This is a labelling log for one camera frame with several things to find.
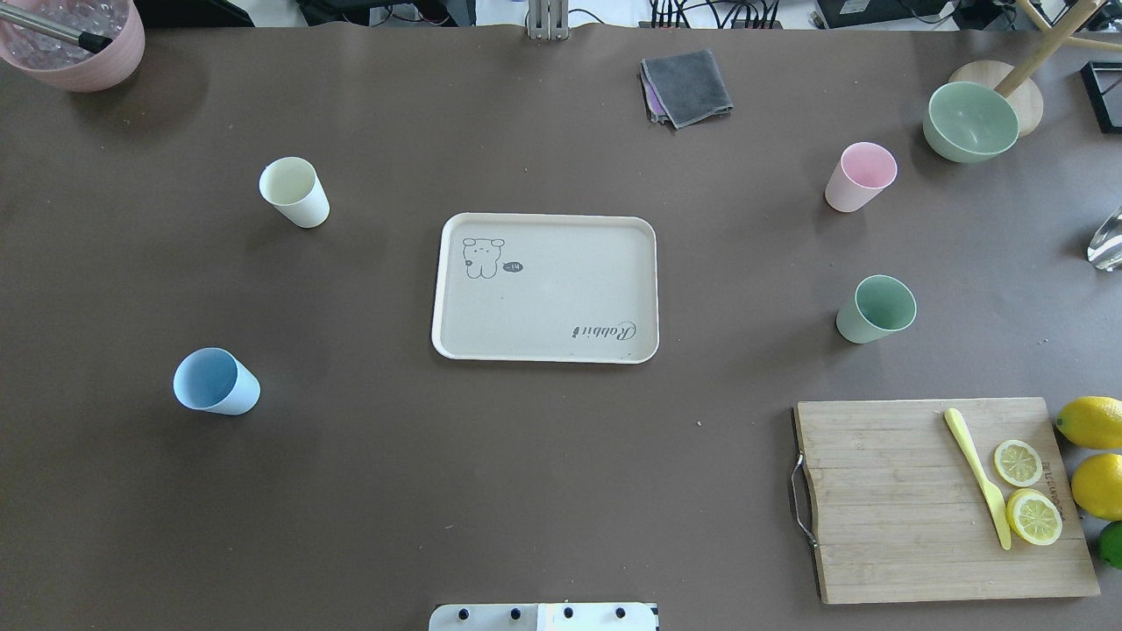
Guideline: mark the green cup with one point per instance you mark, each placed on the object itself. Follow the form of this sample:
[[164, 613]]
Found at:
[[881, 305]]

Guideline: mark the blue cup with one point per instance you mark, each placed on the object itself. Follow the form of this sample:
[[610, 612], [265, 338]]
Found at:
[[213, 380]]

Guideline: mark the cream rabbit tray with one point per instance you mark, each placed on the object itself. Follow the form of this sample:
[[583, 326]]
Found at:
[[522, 287]]

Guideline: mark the purple folded cloth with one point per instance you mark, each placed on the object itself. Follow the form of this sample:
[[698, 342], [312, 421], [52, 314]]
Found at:
[[653, 104]]

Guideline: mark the grey folded cloth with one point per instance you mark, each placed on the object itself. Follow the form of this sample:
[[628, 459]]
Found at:
[[689, 86]]

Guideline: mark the cream white cup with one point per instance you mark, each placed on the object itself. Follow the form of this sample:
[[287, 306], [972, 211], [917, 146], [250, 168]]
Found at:
[[292, 186]]

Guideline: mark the pink cup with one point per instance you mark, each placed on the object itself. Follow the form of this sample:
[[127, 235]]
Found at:
[[863, 170]]

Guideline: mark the bamboo cutting board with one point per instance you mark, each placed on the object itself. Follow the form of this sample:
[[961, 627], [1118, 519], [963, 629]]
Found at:
[[897, 516]]

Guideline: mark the yellow plastic knife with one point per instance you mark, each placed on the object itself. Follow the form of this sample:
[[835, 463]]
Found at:
[[994, 498]]

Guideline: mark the green bowl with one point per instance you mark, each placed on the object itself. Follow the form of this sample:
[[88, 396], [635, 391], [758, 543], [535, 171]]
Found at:
[[967, 122]]

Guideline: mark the lemon slice upper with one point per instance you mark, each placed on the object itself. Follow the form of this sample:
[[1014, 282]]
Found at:
[[1017, 463]]

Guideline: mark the lemon slice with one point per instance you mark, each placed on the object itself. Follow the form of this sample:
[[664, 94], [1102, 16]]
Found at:
[[1032, 516], [1017, 463]]

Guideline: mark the lemon slice lower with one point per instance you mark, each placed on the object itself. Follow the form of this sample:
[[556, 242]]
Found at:
[[1032, 516]]

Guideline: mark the metal muddler with black tip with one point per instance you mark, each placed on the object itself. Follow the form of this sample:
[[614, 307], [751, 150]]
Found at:
[[89, 41]]

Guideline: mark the whole lemon far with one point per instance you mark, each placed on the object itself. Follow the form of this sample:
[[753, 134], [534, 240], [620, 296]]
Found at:
[[1092, 422]]

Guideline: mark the whole lemon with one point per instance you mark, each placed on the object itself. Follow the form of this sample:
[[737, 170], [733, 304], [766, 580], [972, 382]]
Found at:
[[1096, 486], [1092, 422]]

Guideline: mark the pink bowl with ice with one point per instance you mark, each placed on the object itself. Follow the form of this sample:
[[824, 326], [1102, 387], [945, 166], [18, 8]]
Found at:
[[67, 66]]

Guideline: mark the clear glass mug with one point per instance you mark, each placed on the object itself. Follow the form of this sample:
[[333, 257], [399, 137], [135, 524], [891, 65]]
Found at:
[[1104, 251]]

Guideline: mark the whole lemon near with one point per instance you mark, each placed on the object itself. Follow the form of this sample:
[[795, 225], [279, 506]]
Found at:
[[1096, 486]]

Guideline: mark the green lime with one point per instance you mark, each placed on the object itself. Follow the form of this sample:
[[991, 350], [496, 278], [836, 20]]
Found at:
[[1109, 545]]

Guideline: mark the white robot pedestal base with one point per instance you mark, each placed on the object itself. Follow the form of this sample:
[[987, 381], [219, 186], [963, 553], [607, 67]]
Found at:
[[546, 616]]

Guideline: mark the black frame tray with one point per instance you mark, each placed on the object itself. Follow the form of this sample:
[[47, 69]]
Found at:
[[1101, 79]]

